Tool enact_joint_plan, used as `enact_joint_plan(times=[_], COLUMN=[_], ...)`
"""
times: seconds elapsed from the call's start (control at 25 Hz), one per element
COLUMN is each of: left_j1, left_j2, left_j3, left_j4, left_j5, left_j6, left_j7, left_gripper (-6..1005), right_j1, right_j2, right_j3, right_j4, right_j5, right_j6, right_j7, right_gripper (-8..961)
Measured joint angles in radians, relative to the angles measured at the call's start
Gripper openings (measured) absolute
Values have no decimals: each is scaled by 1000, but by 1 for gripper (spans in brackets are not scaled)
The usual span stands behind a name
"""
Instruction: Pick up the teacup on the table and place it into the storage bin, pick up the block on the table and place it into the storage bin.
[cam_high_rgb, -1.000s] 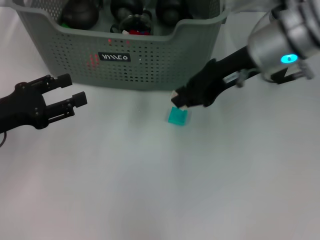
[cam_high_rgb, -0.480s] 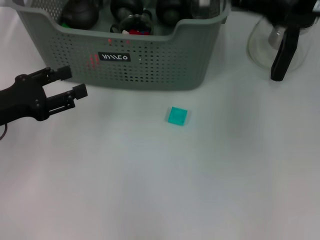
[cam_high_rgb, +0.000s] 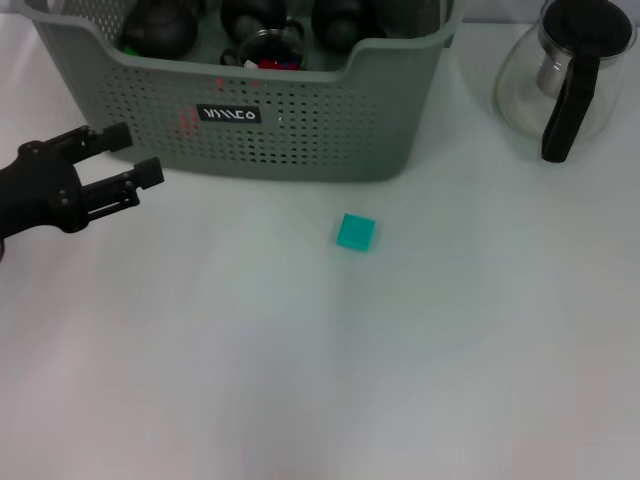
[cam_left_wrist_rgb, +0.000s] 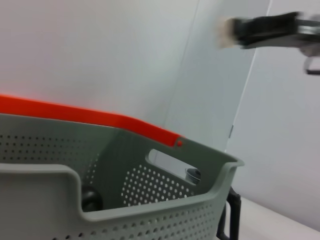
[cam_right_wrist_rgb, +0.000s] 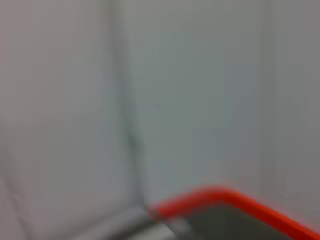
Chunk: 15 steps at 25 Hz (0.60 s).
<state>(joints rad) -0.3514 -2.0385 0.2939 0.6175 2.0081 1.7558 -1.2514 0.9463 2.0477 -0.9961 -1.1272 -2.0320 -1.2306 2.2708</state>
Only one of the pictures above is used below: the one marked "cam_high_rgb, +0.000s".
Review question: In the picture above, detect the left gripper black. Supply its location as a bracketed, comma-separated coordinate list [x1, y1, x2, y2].
[0, 122, 166, 241]

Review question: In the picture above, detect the teal square toy brick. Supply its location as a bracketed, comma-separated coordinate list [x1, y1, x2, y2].
[330, 213, 376, 253]

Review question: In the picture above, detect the grey perforated storage basket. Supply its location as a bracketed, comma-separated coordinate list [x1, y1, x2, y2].
[30, 0, 466, 182]

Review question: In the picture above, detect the black clay teapot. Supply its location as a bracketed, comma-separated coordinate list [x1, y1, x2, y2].
[122, 0, 201, 59]

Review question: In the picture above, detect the glass carafe with black handle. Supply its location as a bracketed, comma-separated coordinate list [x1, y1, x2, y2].
[494, 0, 632, 164]

